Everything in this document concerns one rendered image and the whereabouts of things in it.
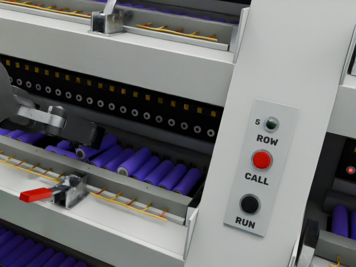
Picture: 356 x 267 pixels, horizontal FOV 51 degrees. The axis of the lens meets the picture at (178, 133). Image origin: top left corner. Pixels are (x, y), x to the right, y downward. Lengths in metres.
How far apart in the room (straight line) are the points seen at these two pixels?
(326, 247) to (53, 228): 0.30
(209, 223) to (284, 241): 0.07
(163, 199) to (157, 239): 0.05
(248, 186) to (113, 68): 0.19
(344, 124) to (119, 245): 0.26
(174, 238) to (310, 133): 0.18
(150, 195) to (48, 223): 0.12
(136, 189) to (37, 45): 0.21
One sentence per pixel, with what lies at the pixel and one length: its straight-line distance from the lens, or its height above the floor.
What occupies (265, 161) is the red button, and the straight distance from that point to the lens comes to 0.35.
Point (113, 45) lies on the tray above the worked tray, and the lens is 0.42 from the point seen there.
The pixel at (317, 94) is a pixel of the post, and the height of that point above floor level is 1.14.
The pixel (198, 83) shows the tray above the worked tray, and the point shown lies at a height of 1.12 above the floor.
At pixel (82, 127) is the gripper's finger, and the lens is 0.40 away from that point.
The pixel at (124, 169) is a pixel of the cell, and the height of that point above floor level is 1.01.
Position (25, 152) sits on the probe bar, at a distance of 0.53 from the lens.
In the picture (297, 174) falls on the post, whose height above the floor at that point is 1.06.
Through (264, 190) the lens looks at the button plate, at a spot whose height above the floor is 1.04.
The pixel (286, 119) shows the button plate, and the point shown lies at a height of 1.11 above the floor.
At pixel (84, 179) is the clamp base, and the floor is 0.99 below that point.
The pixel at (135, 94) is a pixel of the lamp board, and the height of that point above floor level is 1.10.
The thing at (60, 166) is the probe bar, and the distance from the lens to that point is 0.50.
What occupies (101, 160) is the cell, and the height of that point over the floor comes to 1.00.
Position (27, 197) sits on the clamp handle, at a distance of 0.40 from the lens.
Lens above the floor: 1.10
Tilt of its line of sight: 5 degrees down
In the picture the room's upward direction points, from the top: 14 degrees clockwise
